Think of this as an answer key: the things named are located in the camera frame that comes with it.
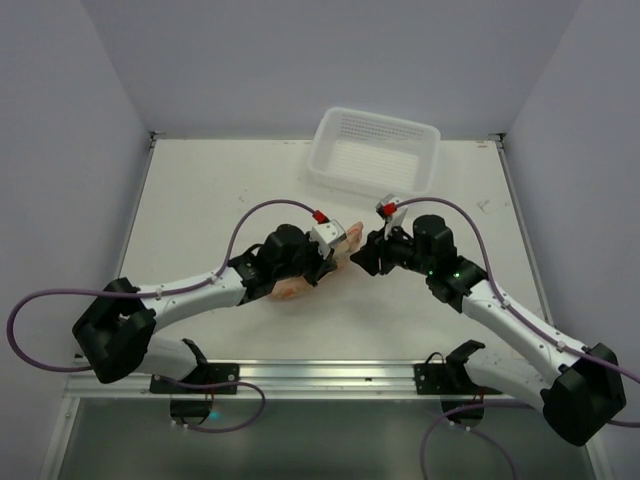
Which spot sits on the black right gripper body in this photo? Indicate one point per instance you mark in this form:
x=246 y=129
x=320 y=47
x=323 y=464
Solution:
x=379 y=252

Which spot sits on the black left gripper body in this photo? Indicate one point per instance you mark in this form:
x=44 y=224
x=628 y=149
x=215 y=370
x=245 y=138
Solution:
x=308 y=261

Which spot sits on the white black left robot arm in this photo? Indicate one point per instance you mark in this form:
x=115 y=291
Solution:
x=118 y=333

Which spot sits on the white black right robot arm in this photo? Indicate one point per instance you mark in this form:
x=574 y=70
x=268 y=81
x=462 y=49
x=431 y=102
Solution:
x=578 y=389

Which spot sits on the white plastic mesh basket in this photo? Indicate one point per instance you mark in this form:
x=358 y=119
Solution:
x=373 y=155

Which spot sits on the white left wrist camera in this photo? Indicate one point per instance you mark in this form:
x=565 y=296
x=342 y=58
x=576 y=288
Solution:
x=327 y=235

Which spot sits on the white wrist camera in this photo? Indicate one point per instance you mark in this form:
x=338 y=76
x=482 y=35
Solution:
x=327 y=235
x=392 y=213

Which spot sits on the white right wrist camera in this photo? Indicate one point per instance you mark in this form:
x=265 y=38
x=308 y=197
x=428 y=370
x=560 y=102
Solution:
x=392 y=213

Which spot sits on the aluminium mounting rail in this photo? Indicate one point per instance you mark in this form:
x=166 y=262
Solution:
x=380 y=379

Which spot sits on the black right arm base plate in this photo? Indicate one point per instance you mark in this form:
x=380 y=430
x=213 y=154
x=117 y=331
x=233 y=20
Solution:
x=446 y=375

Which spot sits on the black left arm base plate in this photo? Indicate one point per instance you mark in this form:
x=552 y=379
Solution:
x=220 y=377

